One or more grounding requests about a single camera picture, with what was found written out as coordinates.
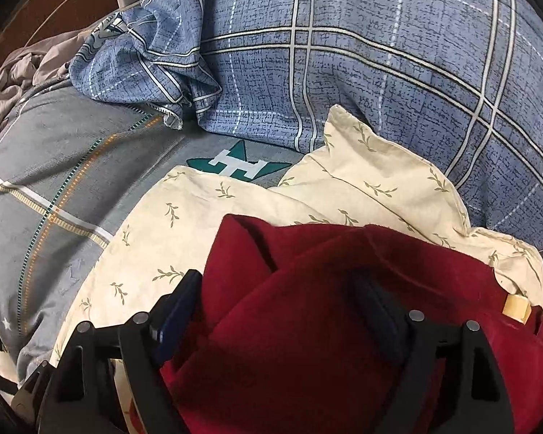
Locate grey star-print bed sheet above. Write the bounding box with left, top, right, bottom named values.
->
left=0, top=86, right=299, bottom=383

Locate grey crumpled cloth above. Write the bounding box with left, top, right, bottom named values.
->
left=0, top=27, right=96, bottom=154

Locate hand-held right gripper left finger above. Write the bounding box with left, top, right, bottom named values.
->
left=36, top=269, right=204, bottom=434

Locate blue plaid quilt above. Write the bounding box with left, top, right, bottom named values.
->
left=70, top=0, right=543, bottom=260

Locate cream leaf-print pillow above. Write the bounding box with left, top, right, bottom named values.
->
left=50, top=104, right=543, bottom=434

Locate dark red knit garment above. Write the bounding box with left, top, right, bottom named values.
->
left=131, top=214, right=543, bottom=434

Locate white charger cable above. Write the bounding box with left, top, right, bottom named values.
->
left=25, top=0, right=127, bottom=50

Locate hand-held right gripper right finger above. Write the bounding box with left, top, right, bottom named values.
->
left=349, top=275, right=517, bottom=434

